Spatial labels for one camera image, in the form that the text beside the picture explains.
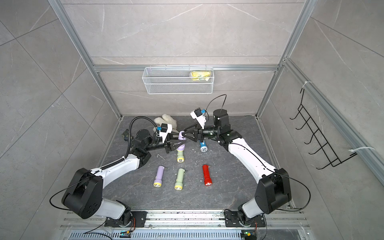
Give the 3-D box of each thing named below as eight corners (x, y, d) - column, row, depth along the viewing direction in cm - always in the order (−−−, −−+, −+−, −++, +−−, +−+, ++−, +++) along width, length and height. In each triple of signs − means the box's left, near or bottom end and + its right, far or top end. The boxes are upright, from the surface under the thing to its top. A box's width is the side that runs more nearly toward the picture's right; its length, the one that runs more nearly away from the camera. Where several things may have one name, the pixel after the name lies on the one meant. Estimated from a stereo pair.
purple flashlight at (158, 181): (154, 187, 86) (153, 185, 83) (157, 168, 93) (156, 165, 91) (161, 187, 86) (160, 185, 83) (164, 168, 93) (163, 165, 91)
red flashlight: (205, 185, 87) (205, 183, 84) (202, 167, 94) (202, 165, 92) (211, 185, 87) (212, 183, 84) (208, 166, 94) (209, 164, 92)
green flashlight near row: (175, 189, 85) (174, 187, 82) (178, 170, 92) (178, 167, 90) (182, 190, 85) (182, 188, 82) (185, 170, 92) (185, 168, 89)
